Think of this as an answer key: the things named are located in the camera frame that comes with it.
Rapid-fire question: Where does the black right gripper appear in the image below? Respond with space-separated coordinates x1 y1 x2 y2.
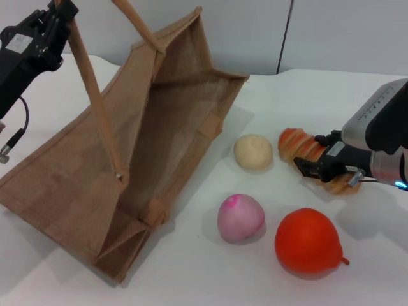
293 129 373 184

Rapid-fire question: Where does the pink peach shaped bun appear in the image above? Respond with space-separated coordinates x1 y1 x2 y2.
217 193 266 245

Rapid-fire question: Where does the black cable with metal plug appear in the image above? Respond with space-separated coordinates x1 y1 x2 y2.
0 96 31 165

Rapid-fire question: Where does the silver plug with brown cable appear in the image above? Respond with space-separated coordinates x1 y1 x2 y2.
347 168 381 189

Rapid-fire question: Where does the brown burlap tote bag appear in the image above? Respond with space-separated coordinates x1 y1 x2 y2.
0 0 251 284

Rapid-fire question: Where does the orange striped long bread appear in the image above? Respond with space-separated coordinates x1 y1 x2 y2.
277 127 363 196

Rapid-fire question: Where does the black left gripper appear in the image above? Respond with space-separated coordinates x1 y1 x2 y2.
0 0 80 119

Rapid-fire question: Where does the cream round egg yolk pastry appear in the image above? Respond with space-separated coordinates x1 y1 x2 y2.
233 133 274 173

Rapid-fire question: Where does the red orange pear fruit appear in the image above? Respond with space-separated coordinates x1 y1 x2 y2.
274 207 351 281

